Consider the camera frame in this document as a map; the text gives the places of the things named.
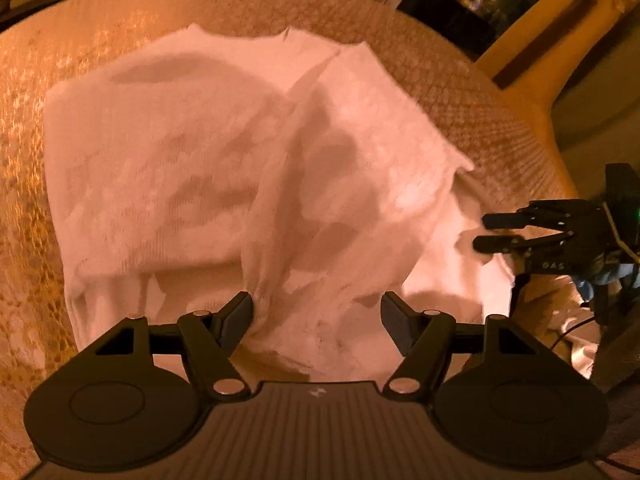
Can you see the white printed t-shirt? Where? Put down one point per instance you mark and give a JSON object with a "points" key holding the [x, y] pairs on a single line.
{"points": [[175, 160]]}

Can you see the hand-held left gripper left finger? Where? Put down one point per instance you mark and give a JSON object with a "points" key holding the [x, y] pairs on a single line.
{"points": [[235, 322]]}

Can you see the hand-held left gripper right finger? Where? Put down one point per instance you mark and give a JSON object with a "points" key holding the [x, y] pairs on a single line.
{"points": [[397, 322]]}

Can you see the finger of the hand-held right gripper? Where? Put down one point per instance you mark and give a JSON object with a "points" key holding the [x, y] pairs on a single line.
{"points": [[530, 217], [520, 246]]}

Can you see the yellow sofa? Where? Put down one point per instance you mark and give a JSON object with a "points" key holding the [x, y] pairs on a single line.
{"points": [[575, 60]]}

